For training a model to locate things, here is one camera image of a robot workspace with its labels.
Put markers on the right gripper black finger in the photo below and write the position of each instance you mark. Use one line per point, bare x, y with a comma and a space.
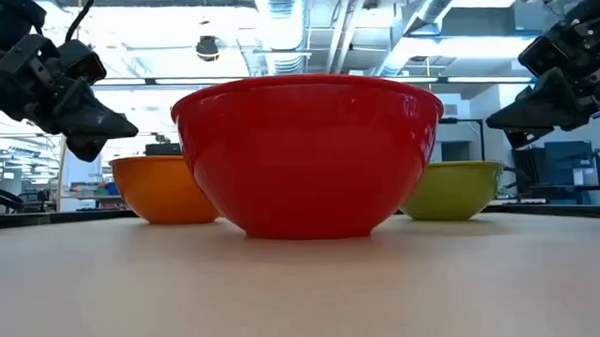
543, 110
524, 136

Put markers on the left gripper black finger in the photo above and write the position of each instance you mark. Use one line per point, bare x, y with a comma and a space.
95, 123
85, 148

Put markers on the orange bowl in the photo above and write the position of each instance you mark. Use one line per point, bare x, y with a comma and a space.
156, 191

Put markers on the green bowl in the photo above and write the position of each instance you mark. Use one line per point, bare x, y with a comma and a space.
451, 190

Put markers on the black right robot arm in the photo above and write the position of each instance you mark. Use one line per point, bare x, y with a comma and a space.
599, 5

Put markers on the blue storage bin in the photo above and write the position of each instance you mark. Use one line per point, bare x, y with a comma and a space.
113, 188

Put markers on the black cart with blue panel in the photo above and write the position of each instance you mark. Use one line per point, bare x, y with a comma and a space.
565, 169

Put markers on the black pole stand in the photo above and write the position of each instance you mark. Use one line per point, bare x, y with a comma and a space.
471, 120

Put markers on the black monitor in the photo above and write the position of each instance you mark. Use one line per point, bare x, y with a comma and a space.
163, 149

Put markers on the long ceiling light strip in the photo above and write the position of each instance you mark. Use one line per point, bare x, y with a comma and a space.
187, 81
477, 79

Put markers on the large red bowl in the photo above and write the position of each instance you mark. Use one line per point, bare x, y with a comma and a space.
307, 158

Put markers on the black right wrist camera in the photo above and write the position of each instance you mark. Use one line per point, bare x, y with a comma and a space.
541, 55

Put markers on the black ceiling dome camera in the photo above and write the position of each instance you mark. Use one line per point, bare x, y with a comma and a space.
207, 49

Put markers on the large silver air duct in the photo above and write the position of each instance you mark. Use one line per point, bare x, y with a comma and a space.
425, 19

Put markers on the corrugated silver air duct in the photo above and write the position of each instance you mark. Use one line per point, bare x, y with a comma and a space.
285, 34

